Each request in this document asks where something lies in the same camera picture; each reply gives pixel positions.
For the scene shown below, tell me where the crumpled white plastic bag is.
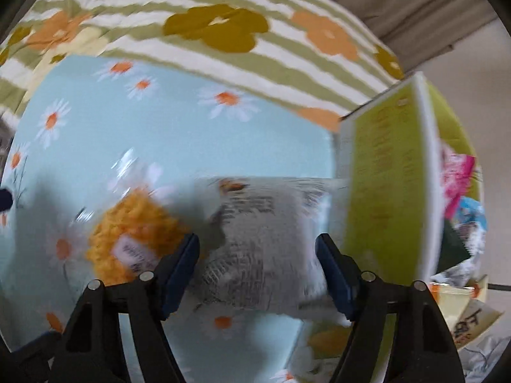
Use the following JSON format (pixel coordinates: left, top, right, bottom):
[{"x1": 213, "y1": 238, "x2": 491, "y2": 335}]
[{"x1": 457, "y1": 335, "x2": 501, "y2": 383}]

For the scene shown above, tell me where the white snack packet orange print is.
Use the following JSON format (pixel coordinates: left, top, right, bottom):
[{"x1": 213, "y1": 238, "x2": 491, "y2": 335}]
[{"x1": 192, "y1": 176, "x2": 352, "y2": 316}]

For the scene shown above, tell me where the bright pink snack packet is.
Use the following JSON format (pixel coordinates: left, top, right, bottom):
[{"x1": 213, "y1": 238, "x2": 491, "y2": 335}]
[{"x1": 440, "y1": 147, "x2": 477, "y2": 219}]

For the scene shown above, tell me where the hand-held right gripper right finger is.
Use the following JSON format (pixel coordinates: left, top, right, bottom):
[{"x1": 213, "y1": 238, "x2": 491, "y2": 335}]
[{"x1": 315, "y1": 233, "x2": 466, "y2": 383}]

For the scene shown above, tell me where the dark green snack packet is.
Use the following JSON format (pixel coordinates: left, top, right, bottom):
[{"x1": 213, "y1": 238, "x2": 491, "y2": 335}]
[{"x1": 442, "y1": 219, "x2": 472, "y2": 265}]

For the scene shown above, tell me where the pale yellow black print packet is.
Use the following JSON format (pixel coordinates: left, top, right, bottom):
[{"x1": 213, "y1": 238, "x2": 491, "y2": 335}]
[{"x1": 433, "y1": 283, "x2": 504, "y2": 349}]

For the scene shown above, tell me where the green cardboard box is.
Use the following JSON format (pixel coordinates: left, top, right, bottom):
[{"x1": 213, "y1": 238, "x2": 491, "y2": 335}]
[{"x1": 337, "y1": 71, "x2": 488, "y2": 288}]

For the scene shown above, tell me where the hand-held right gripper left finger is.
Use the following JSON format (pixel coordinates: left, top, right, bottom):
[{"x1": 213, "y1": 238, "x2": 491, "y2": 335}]
[{"x1": 50, "y1": 233, "x2": 200, "y2": 383}]

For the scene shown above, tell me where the clear bag yellow snack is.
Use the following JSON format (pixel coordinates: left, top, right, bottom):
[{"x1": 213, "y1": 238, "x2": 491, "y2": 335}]
[{"x1": 76, "y1": 147, "x2": 196, "y2": 284}]

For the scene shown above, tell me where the light blue daisy mat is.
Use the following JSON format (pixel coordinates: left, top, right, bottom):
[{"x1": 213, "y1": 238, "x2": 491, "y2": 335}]
[{"x1": 0, "y1": 54, "x2": 336, "y2": 383}]

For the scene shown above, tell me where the beige curtain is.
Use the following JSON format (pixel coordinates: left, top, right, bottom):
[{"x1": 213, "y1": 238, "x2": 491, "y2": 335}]
[{"x1": 275, "y1": 0, "x2": 501, "y2": 50}]

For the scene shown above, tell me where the striped floral blanket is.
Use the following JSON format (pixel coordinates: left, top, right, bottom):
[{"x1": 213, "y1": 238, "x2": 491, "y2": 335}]
[{"x1": 0, "y1": 0, "x2": 406, "y2": 132}]

